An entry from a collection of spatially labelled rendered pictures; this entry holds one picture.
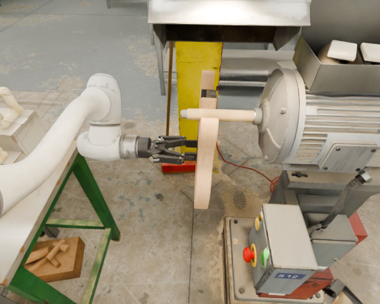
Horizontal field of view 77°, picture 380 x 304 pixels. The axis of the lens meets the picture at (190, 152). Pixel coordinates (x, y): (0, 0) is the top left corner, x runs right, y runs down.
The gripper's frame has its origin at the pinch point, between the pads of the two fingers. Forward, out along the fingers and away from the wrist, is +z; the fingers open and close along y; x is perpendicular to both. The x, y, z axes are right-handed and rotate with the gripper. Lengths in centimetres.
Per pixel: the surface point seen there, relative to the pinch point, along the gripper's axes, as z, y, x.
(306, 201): 33.3, 17.9, -3.8
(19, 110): -66, -9, 8
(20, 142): -64, -1, -1
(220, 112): 6.0, 9.1, 19.9
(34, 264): -94, 0, -92
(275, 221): 20.0, 30.1, 2.3
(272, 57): 91, -249, -36
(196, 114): -0.3, 9.6, 19.3
